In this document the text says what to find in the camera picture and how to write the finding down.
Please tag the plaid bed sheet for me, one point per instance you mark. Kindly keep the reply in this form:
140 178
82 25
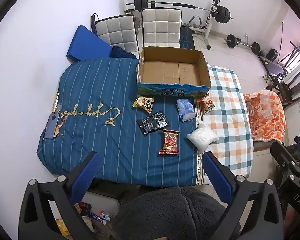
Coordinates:
227 120

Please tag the blue smartphone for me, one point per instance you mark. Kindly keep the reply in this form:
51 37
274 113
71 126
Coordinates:
52 126

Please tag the white soft pouch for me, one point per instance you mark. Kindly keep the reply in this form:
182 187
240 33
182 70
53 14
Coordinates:
202 136

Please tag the black chair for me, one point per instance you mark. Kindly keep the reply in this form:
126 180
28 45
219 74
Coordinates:
293 87

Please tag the short barbell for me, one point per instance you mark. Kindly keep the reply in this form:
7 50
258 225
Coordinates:
242 44

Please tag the cardboard box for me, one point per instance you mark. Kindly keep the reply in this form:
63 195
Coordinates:
165 72

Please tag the black exercise machine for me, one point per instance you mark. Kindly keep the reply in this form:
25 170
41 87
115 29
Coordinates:
275 66

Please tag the blue striped blanket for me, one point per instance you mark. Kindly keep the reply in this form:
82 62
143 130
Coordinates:
102 142

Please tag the orange snack packet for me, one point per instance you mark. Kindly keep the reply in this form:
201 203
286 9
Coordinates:
207 104

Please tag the red snack packet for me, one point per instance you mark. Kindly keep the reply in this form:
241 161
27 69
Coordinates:
169 142

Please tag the long barbell with black plates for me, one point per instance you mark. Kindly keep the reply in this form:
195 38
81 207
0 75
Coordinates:
180 4

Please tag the yellow snack packet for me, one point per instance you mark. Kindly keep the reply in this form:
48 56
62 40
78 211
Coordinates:
143 103

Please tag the blue foam cushion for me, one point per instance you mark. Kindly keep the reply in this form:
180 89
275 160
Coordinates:
87 42

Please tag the black snack packet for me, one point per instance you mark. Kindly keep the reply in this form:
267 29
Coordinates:
153 124

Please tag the dark grey fleece garment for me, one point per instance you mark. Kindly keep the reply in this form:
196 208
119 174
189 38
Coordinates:
170 212

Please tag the blue and white packet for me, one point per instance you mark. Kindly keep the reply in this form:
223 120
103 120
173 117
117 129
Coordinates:
185 110

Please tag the white weight bench rack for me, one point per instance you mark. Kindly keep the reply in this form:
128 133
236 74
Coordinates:
211 17

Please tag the orange floral blanket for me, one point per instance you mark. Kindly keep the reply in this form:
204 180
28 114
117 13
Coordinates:
265 115

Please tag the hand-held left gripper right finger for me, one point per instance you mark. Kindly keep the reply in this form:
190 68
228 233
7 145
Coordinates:
217 177

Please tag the small black box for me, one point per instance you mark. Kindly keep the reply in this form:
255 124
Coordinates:
273 54

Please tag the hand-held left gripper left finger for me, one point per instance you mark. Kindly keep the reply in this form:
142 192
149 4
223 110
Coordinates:
87 177

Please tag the white shoes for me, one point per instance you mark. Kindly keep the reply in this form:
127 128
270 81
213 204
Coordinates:
268 78

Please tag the blue and white tube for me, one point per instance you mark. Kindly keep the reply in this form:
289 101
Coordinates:
100 216

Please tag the white padded chair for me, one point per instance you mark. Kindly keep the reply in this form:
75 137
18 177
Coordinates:
117 32
161 27

